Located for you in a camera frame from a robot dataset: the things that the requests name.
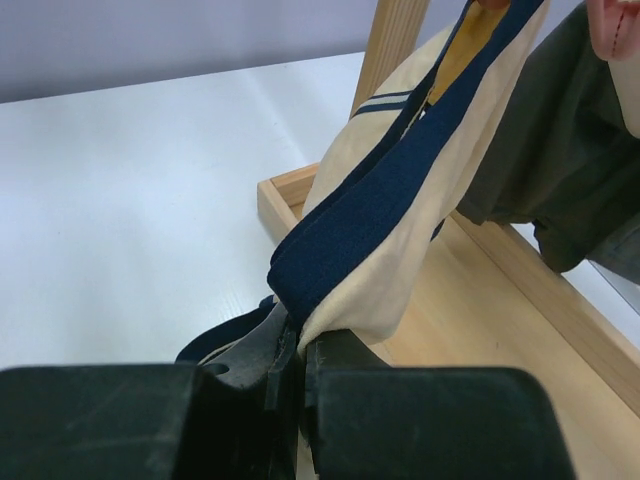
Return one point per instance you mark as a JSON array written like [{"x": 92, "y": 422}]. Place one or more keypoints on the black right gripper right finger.
[{"x": 368, "y": 420}]

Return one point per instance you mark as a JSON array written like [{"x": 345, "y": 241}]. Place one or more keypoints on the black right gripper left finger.
[{"x": 228, "y": 413}]

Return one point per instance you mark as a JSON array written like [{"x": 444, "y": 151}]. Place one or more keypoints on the cream navy-trim underwear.
[{"x": 391, "y": 177}]

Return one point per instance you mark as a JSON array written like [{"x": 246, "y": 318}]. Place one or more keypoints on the pink round clip hanger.
[{"x": 610, "y": 27}]

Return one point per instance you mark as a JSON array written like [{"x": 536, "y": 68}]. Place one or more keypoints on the wooden hanger rack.
[{"x": 481, "y": 295}]

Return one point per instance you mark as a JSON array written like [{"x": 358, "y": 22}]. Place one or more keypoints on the dark olive underwear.
[{"x": 563, "y": 160}]

